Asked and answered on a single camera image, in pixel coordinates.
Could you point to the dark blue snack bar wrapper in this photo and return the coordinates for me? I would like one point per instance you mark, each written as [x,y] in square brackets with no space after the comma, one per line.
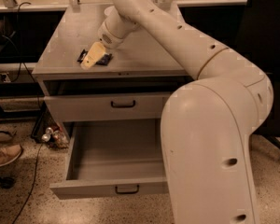
[103,61]

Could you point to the pile of bottles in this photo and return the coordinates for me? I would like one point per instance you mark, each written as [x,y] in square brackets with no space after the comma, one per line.
[54,138]

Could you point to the white ceramic bowl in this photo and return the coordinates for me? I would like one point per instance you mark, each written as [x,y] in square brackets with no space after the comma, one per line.
[108,11]

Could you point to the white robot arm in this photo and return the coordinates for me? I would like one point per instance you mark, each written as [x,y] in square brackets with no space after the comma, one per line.
[206,124]

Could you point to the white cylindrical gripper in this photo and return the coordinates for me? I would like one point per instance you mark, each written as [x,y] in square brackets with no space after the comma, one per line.
[110,37]

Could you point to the white wall power outlet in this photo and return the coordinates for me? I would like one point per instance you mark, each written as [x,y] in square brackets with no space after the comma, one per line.
[5,78]

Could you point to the grey middle drawer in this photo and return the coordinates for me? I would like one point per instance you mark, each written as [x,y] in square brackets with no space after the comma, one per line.
[106,106]

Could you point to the tan shoe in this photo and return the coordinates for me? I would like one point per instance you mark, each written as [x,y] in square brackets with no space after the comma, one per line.
[9,154]

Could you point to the black office chair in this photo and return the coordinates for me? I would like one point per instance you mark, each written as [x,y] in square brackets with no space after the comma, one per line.
[258,39]

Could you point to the grey open bottom drawer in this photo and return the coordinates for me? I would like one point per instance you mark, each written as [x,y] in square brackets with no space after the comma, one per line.
[113,158]

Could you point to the grey drawer cabinet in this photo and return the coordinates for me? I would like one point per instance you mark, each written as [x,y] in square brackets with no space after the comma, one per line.
[139,65]

